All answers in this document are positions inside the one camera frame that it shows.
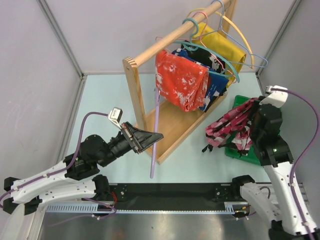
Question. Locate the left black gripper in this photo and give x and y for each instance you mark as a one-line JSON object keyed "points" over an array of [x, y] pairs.
{"points": [[141, 139]]}

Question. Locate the pink camouflage trousers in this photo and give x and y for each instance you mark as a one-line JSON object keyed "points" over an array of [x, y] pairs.
{"points": [[233, 129]]}

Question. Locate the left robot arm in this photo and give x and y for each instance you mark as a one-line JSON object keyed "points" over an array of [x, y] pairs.
{"points": [[78, 175]]}

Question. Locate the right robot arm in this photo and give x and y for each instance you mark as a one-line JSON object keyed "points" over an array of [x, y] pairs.
{"points": [[290, 218]]}

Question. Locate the orange white trousers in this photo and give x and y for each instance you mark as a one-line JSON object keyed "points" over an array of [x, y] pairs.
{"points": [[180, 79]]}

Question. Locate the blue patterned trousers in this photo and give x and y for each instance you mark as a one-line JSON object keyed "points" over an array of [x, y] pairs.
{"points": [[216, 85]]}

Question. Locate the black white trousers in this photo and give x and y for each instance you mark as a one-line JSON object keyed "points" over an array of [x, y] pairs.
{"points": [[204, 57]]}

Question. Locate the teal hanger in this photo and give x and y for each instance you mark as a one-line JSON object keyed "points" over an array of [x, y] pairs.
{"points": [[224, 50]]}

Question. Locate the pink hanger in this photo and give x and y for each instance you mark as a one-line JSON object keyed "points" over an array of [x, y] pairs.
{"points": [[199, 37]]}

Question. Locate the yellow trousers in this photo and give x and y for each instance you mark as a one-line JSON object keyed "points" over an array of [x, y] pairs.
{"points": [[222, 46]]}

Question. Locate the yellow hanger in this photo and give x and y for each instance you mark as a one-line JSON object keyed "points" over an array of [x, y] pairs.
{"points": [[247, 45]]}

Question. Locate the wooden clothes rack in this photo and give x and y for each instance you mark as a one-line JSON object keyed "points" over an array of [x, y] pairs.
{"points": [[175, 124]]}

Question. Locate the green plastic tray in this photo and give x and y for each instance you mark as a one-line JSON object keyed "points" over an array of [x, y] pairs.
{"points": [[233, 152]]}

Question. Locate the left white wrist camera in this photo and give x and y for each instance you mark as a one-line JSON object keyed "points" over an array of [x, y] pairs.
{"points": [[115, 116]]}

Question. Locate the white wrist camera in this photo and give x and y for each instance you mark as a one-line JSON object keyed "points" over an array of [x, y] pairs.
{"points": [[275, 95], [115, 116]]}

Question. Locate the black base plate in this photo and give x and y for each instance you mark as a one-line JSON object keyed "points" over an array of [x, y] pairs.
{"points": [[169, 196]]}

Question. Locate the white cable duct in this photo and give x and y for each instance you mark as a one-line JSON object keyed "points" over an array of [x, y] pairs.
{"points": [[95, 208]]}

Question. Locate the light blue wire hanger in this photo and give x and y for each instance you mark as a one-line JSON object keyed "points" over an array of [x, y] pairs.
{"points": [[260, 62]]}

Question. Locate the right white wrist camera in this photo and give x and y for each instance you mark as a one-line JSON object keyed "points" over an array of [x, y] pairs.
{"points": [[275, 95]]}

